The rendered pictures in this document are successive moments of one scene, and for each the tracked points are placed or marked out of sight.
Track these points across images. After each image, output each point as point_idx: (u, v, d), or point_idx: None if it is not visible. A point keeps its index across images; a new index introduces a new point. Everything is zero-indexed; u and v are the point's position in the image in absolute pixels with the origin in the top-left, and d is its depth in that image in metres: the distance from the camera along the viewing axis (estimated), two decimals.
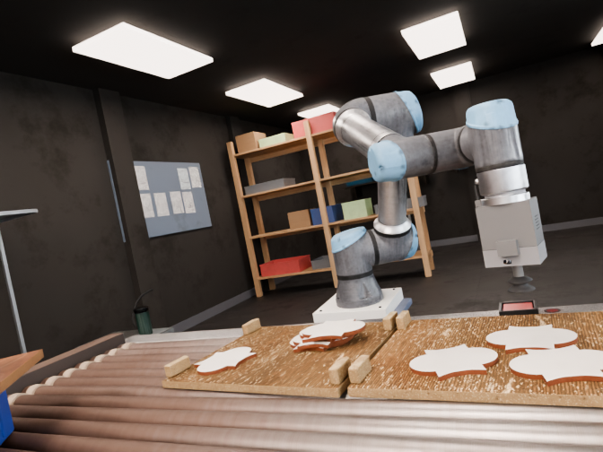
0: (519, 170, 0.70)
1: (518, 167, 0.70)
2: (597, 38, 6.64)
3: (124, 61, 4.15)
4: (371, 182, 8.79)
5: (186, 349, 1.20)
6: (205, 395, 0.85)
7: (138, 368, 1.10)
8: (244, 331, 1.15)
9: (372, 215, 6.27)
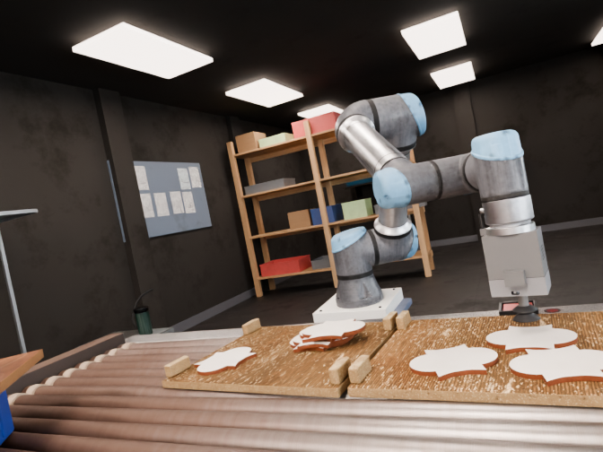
0: (526, 201, 0.70)
1: (524, 197, 0.70)
2: (597, 38, 6.64)
3: (124, 61, 4.15)
4: (371, 182, 8.79)
5: (186, 349, 1.20)
6: (205, 395, 0.85)
7: (138, 368, 1.10)
8: (244, 331, 1.15)
9: (372, 215, 6.27)
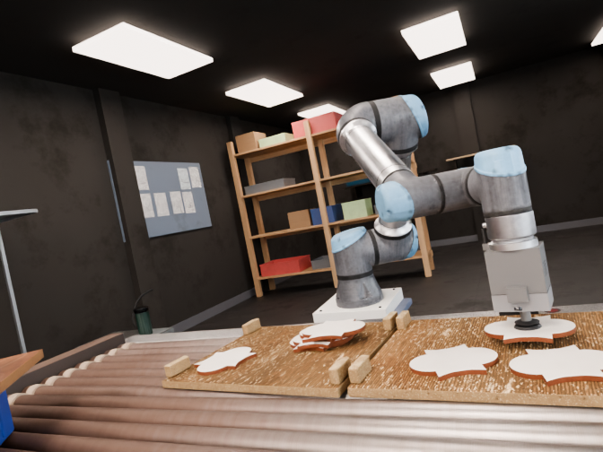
0: (528, 217, 0.71)
1: (527, 213, 0.70)
2: (597, 38, 6.64)
3: (124, 61, 4.15)
4: (371, 182, 8.79)
5: (186, 349, 1.20)
6: (205, 395, 0.85)
7: (138, 368, 1.10)
8: (244, 331, 1.15)
9: (372, 215, 6.27)
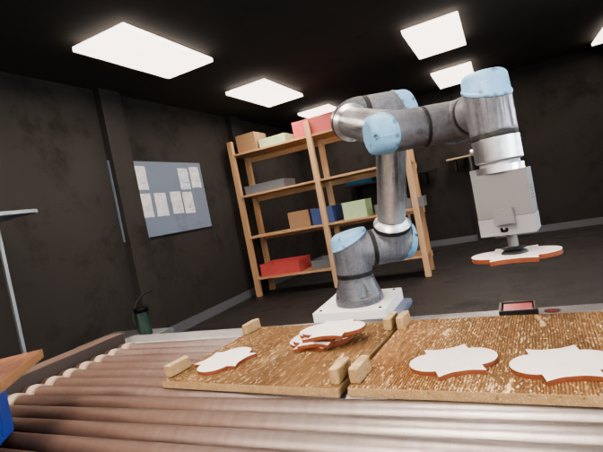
0: (515, 138, 0.70)
1: (513, 134, 0.70)
2: (597, 38, 6.64)
3: (124, 61, 4.15)
4: (371, 182, 8.79)
5: (186, 349, 1.20)
6: (205, 395, 0.85)
7: (138, 368, 1.10)
8: (244, 331, 1.15)
9: (372, 215, 6.27)
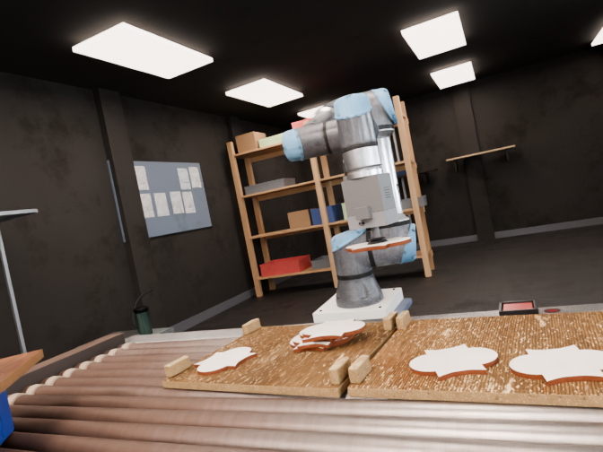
0: (371, 151, 0.87)
1: (370, 147, 0.87)
2: (597, 38, 6.64)
3: (124, 61, 4.15)
4: None
5: (186, 349, 1.20)
6: (205, 395, 0.85)
7: (138, 368, 1.10)
8: (244, 331, 1.15)
9: None
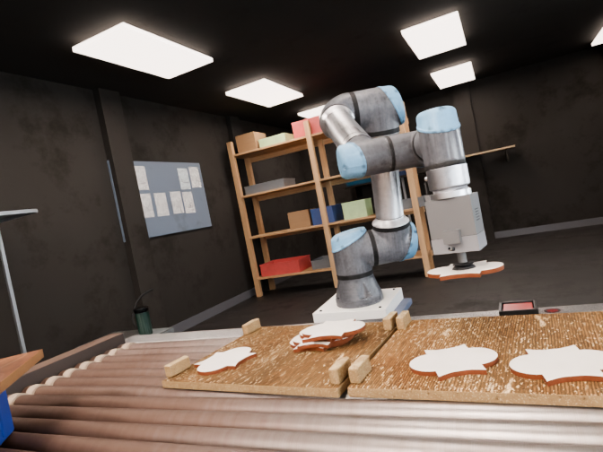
0: (461, 169, 0.80)
1: (459, 165, 0.80)
2: (597, 38, 6.64)
3: (124, 61, 4.15)
4: (371, 182, 8.79)
5: (186, 349, 1.20)
6: (205, 395, 0.85)
7: (138, 368, 1.10)
8: (244, 331, 1.15)
9: (372, 215, 6.27)
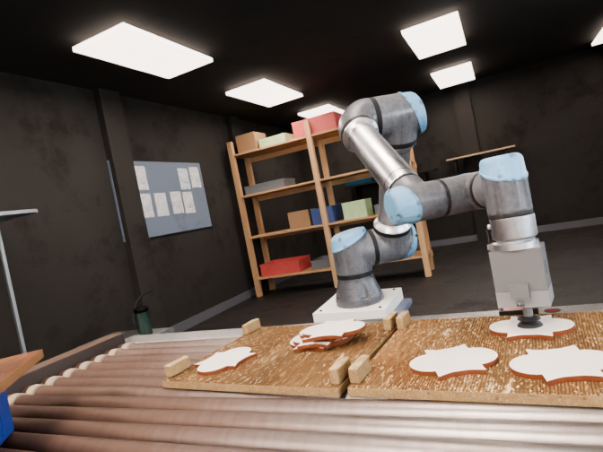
0: (530, 220, 0.76)
1: (528, 216, 0.76)
2: (597, 38, 6.64)
3: (124, 61, 4.15)
4: (371, 182, 8.79)
5: (186, 349, 1.20)
6: (205, 395, 0.85)
7: (138, 368, 1.10)
8: (244, 331, 1.15)
9: (372, 215, 6.27)
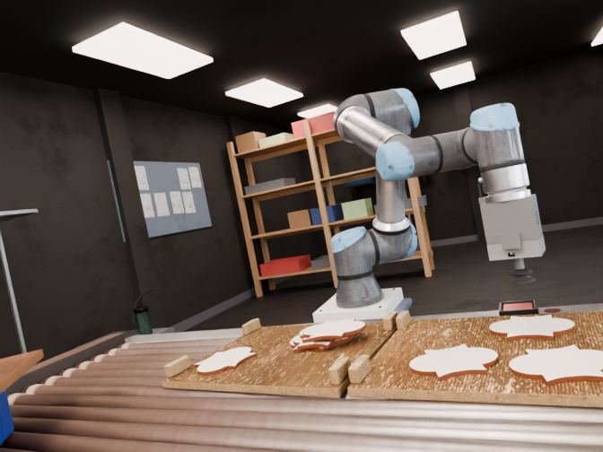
0: (521, 169, 0.75)
1: (519, 166, 0.75)
2: (597, 38, 6.64)
3: (124, 61, 4.15)
4: (371, 182, 8.79)
5: (186, 349, 1.20)
6: (205, 395, 0.85)
7: (138, 368, 1.10)
8: (244, 331, 1.15)
9: (372, 215, 6.27)
